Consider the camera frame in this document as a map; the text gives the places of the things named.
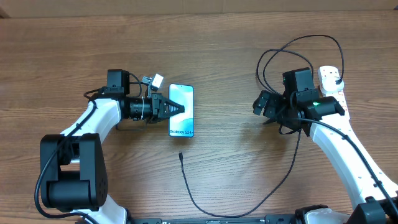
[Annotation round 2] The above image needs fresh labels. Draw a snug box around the black Samsung smartphone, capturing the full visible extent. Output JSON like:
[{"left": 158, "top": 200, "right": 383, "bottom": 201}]
[{"left": 169, "top": 83, "right": 194, "bottom": 138}]

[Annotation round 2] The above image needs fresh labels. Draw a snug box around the black charger cable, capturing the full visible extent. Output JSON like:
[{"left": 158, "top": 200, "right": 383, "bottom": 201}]
[{"left": 178, "top": 34, "right": 345, "bottom": 218}]

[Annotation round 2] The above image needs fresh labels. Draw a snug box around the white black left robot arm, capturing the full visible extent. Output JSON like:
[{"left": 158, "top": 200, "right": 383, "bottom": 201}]
[{"left": 34, "top": 69, "right": 185, "bottom": 223}]

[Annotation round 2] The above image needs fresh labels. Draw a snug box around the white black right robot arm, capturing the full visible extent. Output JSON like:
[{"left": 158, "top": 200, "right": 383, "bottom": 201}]
[{"left": 252, "top": 65, "right": 397, "bottom": 223}]

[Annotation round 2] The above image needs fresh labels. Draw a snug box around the white charger plug adapter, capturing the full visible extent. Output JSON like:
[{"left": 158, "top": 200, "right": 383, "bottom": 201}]
[{"left": 320, "top": 77, "right": 345, "bottom": 95}]

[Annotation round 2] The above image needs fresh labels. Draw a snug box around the white power strip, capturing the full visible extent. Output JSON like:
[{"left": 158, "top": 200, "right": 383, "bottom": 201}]
[{"left": 317, "top": 65, "right": 351, "bottom": 121}]

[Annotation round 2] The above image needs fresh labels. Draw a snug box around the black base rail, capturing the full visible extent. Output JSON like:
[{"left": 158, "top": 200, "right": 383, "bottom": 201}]
[{"left": 74, "top": 203, "right": 352, "bottom": 224}]

